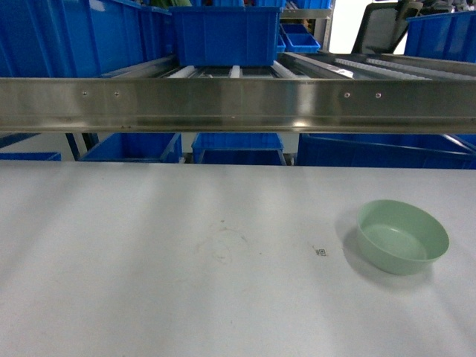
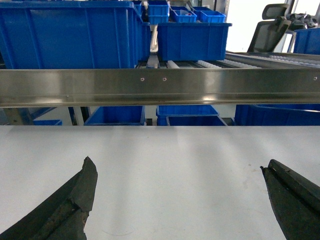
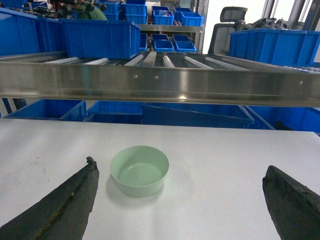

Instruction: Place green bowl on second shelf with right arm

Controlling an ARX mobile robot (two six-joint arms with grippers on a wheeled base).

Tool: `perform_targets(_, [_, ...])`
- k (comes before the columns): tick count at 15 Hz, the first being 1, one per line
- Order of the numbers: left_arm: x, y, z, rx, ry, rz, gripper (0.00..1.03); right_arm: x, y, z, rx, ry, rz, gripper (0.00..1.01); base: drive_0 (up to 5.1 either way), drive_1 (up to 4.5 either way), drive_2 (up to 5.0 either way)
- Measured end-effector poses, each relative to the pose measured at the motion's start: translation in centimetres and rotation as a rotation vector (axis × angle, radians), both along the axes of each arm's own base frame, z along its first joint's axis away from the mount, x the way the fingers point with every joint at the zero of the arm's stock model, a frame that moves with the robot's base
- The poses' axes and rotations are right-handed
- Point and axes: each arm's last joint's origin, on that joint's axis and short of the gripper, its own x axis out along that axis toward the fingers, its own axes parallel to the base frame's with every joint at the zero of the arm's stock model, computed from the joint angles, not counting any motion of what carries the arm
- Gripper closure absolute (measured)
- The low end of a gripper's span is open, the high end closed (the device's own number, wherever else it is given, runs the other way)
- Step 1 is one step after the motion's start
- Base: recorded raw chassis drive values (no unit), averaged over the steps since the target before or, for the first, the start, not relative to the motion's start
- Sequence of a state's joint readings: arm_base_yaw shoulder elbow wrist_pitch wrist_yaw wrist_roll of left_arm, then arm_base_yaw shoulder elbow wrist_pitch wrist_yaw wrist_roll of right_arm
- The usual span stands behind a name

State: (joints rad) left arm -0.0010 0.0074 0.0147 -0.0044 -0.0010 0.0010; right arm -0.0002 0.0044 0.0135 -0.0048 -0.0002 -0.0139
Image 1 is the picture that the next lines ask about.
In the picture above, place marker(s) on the far small blue bin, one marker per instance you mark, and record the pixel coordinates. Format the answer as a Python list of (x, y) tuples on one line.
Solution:
[(298, 39)]

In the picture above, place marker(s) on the lower right blue bin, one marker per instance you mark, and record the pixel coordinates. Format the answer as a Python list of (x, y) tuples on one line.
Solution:
[(383, 151)]

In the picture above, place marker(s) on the lower left blue bin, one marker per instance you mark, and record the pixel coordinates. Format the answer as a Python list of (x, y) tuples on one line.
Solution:
[(137, 147)]

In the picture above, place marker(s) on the small QR sticker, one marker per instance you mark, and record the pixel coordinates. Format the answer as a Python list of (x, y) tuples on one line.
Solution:
[(321, 252)]

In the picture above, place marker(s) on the stainless steel shelf rack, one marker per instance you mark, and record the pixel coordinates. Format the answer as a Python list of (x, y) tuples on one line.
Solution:
[(299, 93)]

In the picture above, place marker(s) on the central blue plastic bin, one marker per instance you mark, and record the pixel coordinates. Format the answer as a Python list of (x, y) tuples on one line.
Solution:
[(226, 36)]

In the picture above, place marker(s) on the lower middle blue bin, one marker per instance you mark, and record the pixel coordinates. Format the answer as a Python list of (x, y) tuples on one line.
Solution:
[(238, 148)]

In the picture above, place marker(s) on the grey chair back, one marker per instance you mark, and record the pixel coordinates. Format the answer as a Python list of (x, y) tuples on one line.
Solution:
[(382, 27)]

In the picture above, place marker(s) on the left upper blue bin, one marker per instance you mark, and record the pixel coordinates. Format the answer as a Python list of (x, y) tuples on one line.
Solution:
[(80, 38)]

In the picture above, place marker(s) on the green plastic bowl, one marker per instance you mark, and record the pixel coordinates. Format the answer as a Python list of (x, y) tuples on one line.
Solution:
[(399, 238)]

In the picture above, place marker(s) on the right upper blue bin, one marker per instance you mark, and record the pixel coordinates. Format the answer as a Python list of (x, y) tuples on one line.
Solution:
[(445, 36)]

